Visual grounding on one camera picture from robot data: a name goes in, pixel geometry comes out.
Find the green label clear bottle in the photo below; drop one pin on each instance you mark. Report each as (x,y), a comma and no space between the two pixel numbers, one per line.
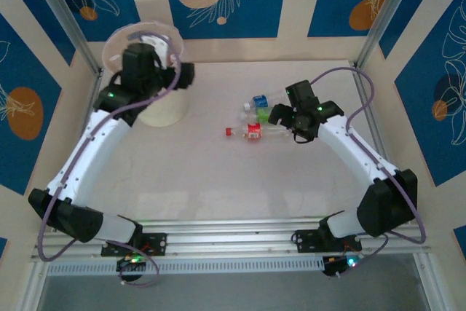
(264,114)

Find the blue label white cap bottle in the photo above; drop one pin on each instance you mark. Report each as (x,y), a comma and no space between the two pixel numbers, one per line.
(260,100)

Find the left aluminium frame post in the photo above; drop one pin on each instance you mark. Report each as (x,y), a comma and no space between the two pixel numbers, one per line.
(63,16)

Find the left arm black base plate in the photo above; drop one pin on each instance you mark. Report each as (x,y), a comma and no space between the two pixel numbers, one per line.
(156,243)

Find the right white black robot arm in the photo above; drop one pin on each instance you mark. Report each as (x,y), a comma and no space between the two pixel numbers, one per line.
(353,154)

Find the aluminium side rail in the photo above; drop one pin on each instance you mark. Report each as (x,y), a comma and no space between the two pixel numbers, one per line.
(366,103)
(78,147)

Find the right aluminium frame post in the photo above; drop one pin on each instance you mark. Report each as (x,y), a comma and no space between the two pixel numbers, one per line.
(386,16)

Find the right aluminium side rail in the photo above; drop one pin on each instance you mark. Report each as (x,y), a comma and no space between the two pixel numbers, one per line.
(366,103)

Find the red label red cap bottle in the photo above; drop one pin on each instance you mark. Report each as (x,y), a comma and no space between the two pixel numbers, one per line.
(254,132)

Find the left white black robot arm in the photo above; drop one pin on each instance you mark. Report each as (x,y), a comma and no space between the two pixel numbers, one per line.
(91,158)

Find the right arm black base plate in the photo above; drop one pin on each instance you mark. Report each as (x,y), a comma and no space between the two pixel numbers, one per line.
(307,240)

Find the white plastic bin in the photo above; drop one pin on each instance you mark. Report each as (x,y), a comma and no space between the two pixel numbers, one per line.
(167,110)

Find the left aluminium side rail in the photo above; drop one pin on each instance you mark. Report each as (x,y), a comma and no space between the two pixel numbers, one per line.
(78,147)

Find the aluminium frame post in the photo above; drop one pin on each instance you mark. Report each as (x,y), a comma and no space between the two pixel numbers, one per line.
(63,16)
(386,16)

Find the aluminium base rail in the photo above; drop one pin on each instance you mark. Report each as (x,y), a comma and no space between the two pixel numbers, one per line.
(225,238)

